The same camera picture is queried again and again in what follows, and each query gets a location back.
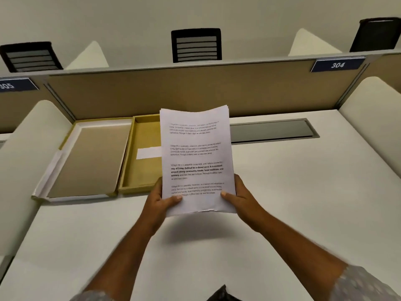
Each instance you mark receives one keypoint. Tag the person's left hand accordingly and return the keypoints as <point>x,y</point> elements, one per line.
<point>155,206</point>

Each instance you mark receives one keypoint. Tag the person's right hand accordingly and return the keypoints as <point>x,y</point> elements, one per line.
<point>247,206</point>

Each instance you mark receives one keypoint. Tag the person's right thumb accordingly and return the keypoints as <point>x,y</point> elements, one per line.
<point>230,199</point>

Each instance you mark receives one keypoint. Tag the person's left thumb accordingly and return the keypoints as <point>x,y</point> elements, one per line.
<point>171,201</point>

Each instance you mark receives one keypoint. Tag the stack of printed paper sheets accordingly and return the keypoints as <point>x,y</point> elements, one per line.
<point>195,153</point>

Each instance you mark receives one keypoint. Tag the person's right forearm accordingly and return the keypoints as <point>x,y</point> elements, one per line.
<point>297,247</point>

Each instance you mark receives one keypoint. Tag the person's left forearm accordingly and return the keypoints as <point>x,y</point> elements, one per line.
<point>125,253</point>

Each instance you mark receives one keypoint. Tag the yellow cardboard box base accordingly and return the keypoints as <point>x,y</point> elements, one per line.
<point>142,172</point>

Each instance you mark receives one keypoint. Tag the white paper label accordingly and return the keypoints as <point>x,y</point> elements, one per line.
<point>148,152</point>

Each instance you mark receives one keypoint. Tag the yellow cardboard box lid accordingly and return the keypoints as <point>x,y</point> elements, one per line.
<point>87,159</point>

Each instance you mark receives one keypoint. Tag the black fabric item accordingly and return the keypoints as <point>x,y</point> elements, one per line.
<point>222,294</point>

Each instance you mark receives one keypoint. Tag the tan desk partition panel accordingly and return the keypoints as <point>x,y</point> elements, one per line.
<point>382,67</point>
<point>188,87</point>
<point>22,109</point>

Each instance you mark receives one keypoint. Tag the person's left grey sleeve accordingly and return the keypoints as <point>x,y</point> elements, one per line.
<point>90,296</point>

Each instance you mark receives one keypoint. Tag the person's grey sleeve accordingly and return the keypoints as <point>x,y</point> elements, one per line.
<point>366,285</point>
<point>90,296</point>

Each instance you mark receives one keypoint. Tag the white rounded side divider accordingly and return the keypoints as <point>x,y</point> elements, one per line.
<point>310,45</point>
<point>376,122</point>
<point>28,172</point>
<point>89,59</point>

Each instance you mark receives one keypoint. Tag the black slatted office chair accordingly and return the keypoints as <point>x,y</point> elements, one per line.
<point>196,45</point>
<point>31,57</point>

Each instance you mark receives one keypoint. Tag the person's right grey sleeve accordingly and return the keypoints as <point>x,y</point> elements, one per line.
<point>366,285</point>

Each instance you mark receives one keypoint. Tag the blue number sign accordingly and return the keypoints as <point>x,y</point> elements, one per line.
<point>15,85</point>
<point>337,65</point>

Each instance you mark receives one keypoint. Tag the black mesh office chair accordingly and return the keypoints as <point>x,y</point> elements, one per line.
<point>374,36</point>

